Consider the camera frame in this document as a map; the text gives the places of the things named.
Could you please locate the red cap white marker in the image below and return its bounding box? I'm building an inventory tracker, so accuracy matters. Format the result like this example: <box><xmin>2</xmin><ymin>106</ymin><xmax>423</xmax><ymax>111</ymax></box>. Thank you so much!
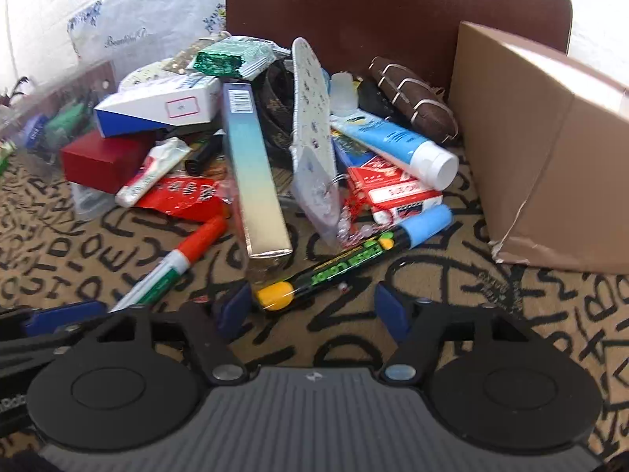
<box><xmin>111</xmin><ymin>215</ymin><xmax>227</xmax><ymax>312</ymax></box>

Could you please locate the black marker blue cap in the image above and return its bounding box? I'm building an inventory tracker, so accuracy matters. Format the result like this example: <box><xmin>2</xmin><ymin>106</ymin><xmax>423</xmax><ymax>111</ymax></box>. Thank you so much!
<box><xmin>256</xmin><ymin>205</ymin><xmax>453</xmax><ymax>311</ymax></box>

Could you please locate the long teal gradient box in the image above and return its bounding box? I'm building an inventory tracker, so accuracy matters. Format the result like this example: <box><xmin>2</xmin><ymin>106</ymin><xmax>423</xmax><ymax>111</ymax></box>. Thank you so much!
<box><xmin>222</xmin><ymin>82</ymin><xmax>292</xmax><ymax>263</ymax></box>

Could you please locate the letter print table cloth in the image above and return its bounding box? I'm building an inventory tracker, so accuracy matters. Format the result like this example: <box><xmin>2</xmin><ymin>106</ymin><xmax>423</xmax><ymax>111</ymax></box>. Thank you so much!
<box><xmin>1</xmin><ymin>160</ymin><xmax>628</xmax><ymax>459</ymax></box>

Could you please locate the red foil packet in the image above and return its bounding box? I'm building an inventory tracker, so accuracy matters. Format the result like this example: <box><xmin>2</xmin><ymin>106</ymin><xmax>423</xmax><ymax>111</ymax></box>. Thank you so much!
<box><xmin>135</xmin><ymin>176</ymin><xmax>229</xmax><ymax>224</ymax></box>

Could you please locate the clear plastic cup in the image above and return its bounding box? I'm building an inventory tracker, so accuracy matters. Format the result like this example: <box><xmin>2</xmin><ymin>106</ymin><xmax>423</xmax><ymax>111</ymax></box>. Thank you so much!
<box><xmin>69</xmin><ymin>182</ymin><xmax>116</xmax><ymax>222</ymax></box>

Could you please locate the red white card box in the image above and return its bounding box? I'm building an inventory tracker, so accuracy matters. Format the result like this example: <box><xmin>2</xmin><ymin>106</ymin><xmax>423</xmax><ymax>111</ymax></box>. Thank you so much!
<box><xmin>331</xmin><ymin>130</ymin><xmax>443</xmax><ymax>225</ymax></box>

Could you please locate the black small marker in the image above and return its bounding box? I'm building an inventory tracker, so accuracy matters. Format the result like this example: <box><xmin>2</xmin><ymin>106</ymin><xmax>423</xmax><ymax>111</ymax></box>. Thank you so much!
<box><xmin>184</xmin><ymin>129</ymin><xmax>225</xmax><ymax>176</ymax></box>

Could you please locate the blue white tube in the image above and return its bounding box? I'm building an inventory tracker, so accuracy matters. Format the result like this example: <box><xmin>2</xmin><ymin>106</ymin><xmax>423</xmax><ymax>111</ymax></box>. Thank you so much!
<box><xmin>329</xmin><ymin>111</ymin><xmax>460</xmax><ymax>191</ymax></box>

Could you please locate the white dotted plastic package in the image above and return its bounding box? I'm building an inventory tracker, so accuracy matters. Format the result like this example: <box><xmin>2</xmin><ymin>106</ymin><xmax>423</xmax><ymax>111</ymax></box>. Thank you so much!
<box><xmin>290</xmin><ymin>37</ymin><xmax>341</xmax><ymax>248</ymax></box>

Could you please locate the small white red tube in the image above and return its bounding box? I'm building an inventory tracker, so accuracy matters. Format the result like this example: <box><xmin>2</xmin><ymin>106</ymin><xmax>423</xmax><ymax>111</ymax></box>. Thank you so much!
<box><xmin>115</xmin><ymin>136</ymin><xmax>191</xmax><ymax>208</ymax></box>

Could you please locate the clear plastic storage bin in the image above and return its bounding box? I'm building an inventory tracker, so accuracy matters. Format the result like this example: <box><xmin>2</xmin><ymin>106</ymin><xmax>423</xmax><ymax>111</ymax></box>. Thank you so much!
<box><xmin>1</xmin><ymin>61</ymin><xmax>117</xmax><ymax>180</ymax></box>

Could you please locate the brown striped pouch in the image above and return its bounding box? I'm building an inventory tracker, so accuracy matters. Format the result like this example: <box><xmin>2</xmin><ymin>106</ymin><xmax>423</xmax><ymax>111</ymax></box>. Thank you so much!
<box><xmin>369</xmin><ymin>57</ymin><xmax>460</xmax><ymax>144</ymax></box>

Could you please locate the white blue box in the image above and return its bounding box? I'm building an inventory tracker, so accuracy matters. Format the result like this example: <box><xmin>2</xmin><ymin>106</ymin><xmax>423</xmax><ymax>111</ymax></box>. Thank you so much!
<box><xmin>95</xmin><ymin>72</ymin><xmax>222</xmax><ymax>138</ymax></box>

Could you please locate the brown cardboard box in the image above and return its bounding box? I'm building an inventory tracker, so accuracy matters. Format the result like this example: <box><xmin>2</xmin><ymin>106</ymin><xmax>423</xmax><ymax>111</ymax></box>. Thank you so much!
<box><xmin>448</xmin><ymin>22</ymin><xmax>628</xmax><ymax>274</ymax></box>

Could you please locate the black monogram belt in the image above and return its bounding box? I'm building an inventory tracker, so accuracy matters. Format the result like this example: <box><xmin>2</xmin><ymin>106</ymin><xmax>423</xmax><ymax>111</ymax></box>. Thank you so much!
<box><xmin>252</xmin><ymin>60</ymin><xmax>294</xmax><ymax>170</ymax></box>

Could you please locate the green foil packet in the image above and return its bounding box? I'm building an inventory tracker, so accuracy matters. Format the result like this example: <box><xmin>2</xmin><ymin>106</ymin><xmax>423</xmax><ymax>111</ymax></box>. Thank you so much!
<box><xmin>190</xmin><ymin>35</ymin><xmax>291</xmax><ymax>81</ymax></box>

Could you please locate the white floral plastic bag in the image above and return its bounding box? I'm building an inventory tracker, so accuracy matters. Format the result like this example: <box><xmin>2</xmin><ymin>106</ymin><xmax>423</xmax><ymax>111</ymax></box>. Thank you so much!
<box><xmin>67</xmin><ymin>0</ymin><xmax>226</xmax><ymax>77</ymax></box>

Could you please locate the dark brown chair back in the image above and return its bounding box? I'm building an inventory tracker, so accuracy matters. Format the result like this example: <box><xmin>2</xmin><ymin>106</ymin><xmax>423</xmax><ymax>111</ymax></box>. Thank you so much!
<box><xmin>226</xmin><ymin>0</ymin><xmax>572</xmax><ymax>87</ymax></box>

